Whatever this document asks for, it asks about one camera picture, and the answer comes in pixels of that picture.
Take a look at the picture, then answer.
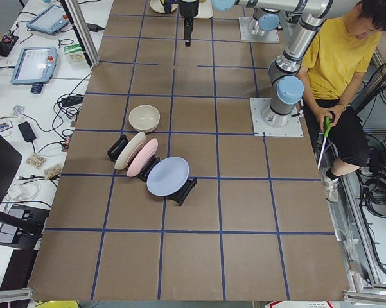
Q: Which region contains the green handled grabber stick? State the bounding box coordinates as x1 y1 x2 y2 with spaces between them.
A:
317 116 331 169

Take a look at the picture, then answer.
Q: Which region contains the cream rectangular tray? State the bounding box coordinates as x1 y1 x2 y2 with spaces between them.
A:
150 0 213 19

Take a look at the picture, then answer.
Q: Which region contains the cream plate in rack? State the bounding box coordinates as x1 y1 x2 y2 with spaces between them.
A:
114 132 146 170

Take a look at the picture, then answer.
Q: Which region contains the person in yellow shirt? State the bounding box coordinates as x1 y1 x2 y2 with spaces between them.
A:
297 1 386 202

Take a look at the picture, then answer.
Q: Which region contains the lavender blue plate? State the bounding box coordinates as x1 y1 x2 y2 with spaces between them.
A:
146 157 189 196

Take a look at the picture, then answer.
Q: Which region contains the green white carton box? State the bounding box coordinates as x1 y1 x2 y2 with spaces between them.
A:
63 44 85 63

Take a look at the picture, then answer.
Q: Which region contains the black monitor stand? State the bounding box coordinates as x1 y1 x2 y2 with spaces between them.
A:
0 135 49 249

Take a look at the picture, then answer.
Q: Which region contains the pink plate in rack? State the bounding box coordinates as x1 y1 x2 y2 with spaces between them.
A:
127 138 158 177

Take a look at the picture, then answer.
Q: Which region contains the cream ceramic bowl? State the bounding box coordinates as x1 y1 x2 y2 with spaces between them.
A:
128 105 161 133

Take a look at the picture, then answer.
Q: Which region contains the black power adapter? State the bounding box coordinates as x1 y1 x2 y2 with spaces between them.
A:
86 23 105 32

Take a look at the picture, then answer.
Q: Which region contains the black smartphone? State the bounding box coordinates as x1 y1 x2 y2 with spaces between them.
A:
18 121 37 142

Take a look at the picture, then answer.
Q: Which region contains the blue teach pendant far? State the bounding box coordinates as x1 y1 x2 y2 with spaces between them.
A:
26 5 69 35

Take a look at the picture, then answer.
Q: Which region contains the blue teach pendant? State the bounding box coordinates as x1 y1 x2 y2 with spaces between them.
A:
11 47 58 85
26 5 69 35

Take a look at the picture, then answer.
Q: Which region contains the blue teach pendant near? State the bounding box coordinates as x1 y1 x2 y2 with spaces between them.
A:
11 47 58 85

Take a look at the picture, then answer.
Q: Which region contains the aluminium frame post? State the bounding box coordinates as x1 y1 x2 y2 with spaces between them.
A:
60 0 100 67

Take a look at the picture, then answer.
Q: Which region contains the black dish rack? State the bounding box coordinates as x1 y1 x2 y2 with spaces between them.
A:
107 135 197 205

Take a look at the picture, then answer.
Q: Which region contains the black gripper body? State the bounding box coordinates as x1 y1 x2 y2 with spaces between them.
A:
179 0 199 18

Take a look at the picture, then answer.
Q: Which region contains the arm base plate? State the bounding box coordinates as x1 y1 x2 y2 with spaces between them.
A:
250 98 303 137
238 17 279 44

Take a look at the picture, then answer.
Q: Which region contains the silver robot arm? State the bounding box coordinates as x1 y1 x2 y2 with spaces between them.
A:
248 8 279 36
211 1 333 128

